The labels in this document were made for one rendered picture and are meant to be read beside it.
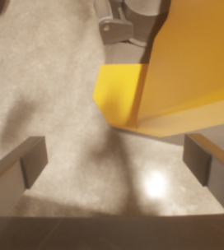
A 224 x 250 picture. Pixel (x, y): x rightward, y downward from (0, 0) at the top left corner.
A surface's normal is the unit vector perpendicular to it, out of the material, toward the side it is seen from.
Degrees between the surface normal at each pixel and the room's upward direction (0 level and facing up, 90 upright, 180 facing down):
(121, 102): 22
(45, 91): 0
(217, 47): 74
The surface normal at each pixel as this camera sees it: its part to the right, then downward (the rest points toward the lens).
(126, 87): -0.47, -0.19
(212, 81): -0.96, -0.24
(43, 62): -0.13, -0.12
